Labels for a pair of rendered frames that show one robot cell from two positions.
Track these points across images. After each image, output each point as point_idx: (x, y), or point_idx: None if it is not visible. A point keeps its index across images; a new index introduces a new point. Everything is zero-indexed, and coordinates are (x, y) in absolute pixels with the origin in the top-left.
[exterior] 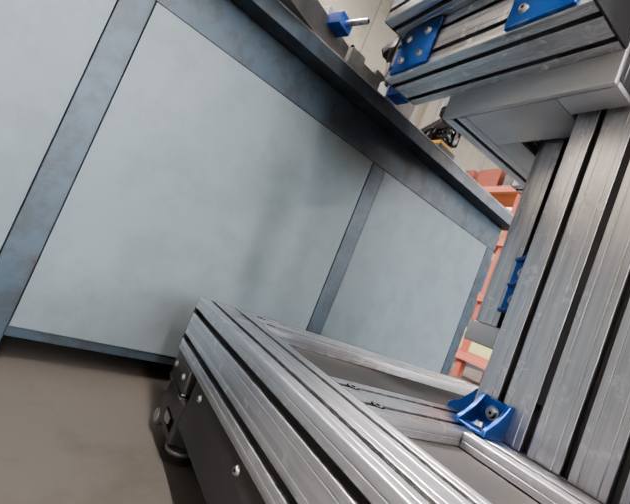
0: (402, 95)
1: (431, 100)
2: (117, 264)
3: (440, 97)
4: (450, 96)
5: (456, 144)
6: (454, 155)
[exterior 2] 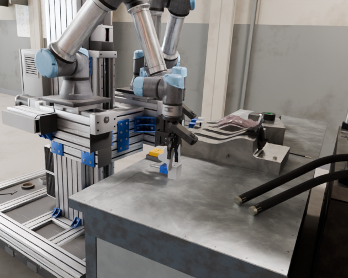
0: (158, 145)
1: (149, 145)
2: None
3: (146, 144)
4: (143, 143)
5: (155, 141)
6: (146, 154)
